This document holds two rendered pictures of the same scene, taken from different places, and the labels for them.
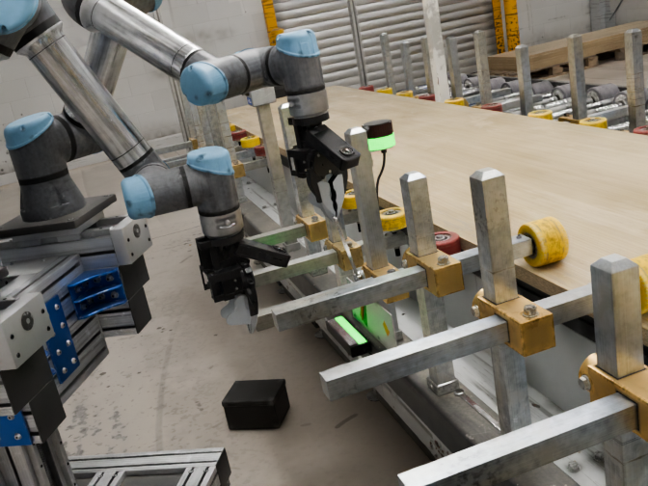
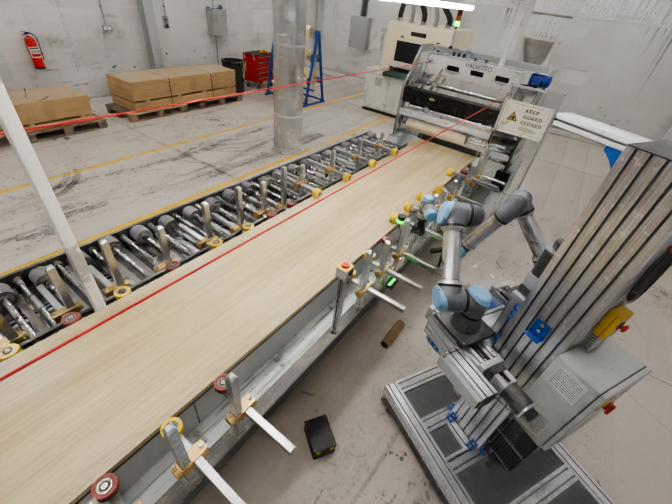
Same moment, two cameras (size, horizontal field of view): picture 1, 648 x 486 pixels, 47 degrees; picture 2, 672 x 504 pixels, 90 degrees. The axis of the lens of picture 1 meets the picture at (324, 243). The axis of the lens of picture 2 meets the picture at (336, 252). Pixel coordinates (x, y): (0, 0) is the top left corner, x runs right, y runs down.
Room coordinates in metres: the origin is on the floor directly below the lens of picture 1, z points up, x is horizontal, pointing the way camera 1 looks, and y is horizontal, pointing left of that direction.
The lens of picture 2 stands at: (3.12, 1.00, 2.32)
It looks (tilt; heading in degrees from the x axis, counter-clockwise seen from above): 38 degrees down; 227
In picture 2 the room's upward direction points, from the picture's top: 8 degrees clockwise
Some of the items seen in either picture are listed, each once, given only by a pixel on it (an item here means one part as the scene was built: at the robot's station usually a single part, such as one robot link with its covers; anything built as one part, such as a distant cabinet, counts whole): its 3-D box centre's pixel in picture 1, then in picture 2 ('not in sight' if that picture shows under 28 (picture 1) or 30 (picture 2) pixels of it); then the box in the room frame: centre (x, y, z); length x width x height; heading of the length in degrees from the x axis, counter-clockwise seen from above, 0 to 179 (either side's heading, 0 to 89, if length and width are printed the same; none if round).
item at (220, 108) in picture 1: (229, 153); (235, 407); (2.90, 0.29, 0.90); 0.03 x 0.03 x 0.48; 15
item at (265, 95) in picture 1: (259, 93); (344, 271); (2.18, 0.10, 1.18); 0.07 x 0.07 x 0.08; 15
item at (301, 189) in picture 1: (302, 193); (363, 281); (1.93, 0.03, 0.93); 0.03 x 0.03 x 0.48; 15
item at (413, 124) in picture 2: not in sight; (451, 136); (-0.68, -1.24, 1.05); 1.43 x 0.12 x 0.12; 105
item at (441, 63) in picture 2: not in sight; (456, 138); (-0.95, -1.32, 0.95); 1.65 x 0.70 x 1.90; 105
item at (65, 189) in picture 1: (48, 192); (468, 316); (1.78, 0.63, 1.09); 0.15 x 0.15 x 0.10
